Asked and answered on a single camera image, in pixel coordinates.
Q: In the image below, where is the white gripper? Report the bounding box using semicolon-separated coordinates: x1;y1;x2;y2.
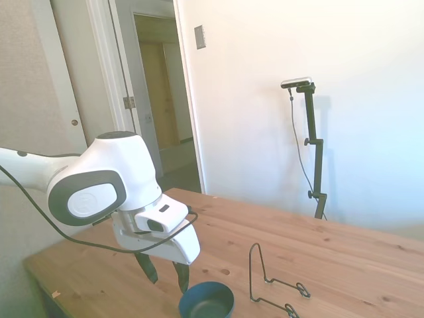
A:
111;215;201;295

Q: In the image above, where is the dark blue bowl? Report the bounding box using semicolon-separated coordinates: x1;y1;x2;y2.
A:
178;281;235;318

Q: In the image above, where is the wooden hallway door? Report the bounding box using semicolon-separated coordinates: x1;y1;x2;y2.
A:
138;40;195;150

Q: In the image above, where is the white door with knob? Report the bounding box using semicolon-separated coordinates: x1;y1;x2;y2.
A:
49;0;117;157

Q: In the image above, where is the black wire dish stand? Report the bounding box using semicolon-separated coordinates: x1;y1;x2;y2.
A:
248;242;313;318

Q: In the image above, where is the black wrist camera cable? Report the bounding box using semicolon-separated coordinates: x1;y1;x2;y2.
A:
0;164;199;254

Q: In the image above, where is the white door frame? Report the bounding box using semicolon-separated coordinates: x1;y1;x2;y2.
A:
85;0;207;195

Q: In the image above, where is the black camera stand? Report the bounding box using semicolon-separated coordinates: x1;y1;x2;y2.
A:
295;82;329;221

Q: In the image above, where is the silver exterior camera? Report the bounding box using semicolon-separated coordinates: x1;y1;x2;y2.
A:
280;76;314;90

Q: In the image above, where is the grey wall switch plate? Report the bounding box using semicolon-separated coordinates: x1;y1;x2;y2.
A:
193;24;207;51

